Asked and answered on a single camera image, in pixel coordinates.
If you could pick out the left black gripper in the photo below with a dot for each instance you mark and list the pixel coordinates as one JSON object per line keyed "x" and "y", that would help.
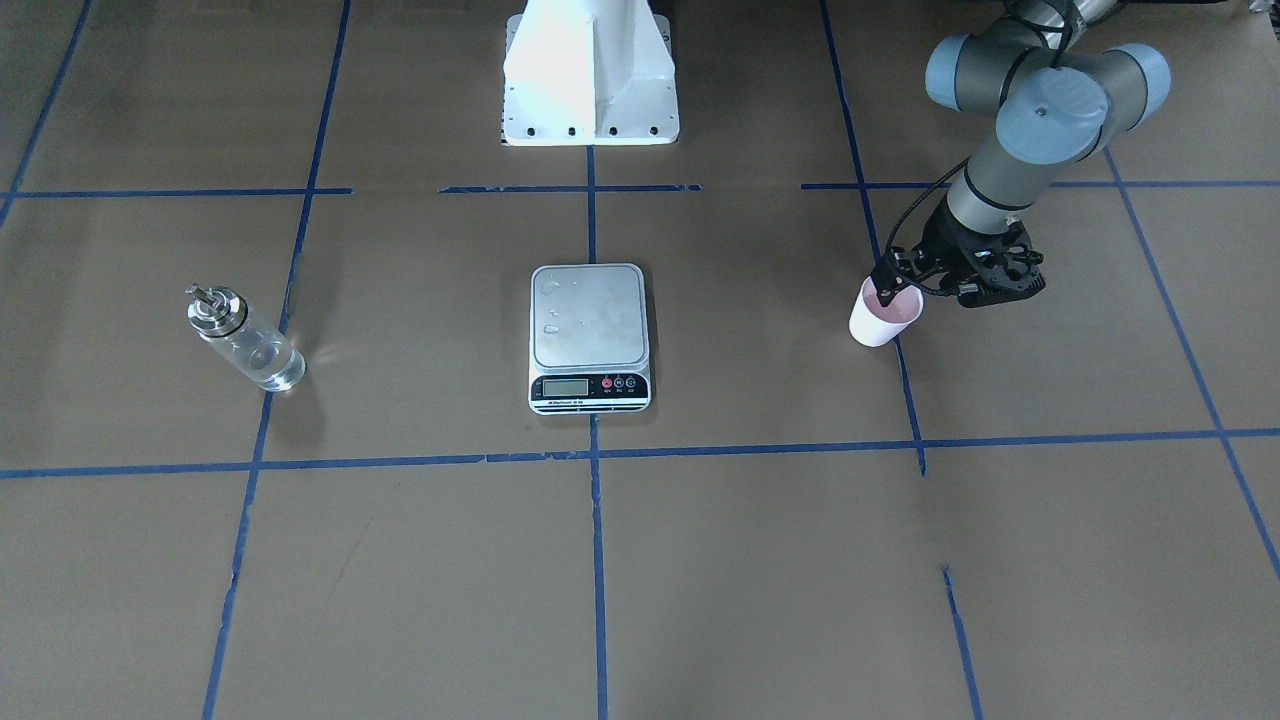
{"x": 944, "y": 245}

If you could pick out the clear glass sauce bottle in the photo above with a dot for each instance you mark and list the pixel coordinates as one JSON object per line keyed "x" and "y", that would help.
{"x": 227, "y": 322}

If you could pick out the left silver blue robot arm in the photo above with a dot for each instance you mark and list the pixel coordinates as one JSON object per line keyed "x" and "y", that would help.
{"x": 1052, "y": 108}

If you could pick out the silver digital kitchen scale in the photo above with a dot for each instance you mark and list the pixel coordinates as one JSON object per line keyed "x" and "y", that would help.
{"x": 589, "y": 347}

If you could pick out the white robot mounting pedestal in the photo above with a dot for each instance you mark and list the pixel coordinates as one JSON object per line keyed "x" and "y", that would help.
{"x": 589, "y": 73}

